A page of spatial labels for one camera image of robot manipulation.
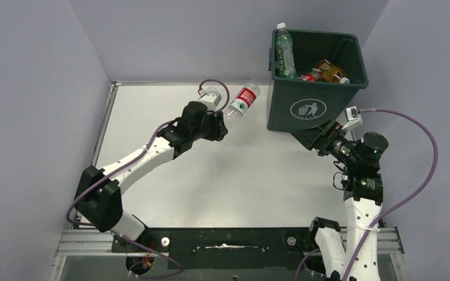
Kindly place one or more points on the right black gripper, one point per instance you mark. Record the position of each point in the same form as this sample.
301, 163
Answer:
312, 138

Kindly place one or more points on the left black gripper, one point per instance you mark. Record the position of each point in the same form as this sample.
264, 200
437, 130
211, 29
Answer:
218, 129

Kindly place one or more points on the red label water bottle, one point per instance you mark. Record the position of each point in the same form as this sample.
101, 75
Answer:
242, 102

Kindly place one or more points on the red gold label bottle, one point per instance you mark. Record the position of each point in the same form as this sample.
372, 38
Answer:
331, 73

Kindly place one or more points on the green label tea bottle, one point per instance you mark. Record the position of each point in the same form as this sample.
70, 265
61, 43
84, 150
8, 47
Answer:
284, 51

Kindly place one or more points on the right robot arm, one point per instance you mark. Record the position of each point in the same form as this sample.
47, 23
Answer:
355, 256

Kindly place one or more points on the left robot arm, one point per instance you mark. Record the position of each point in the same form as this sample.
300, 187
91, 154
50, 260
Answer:
99, 194

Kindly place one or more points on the dark green trash bin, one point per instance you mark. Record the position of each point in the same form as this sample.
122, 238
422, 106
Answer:
294, 104

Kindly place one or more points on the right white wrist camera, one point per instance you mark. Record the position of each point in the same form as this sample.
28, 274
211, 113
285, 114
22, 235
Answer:
354, 118

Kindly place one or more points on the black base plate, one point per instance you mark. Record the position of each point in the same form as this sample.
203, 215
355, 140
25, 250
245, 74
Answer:
229, 248

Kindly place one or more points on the aluminium front rail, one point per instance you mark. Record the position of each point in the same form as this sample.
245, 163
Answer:
90, 242

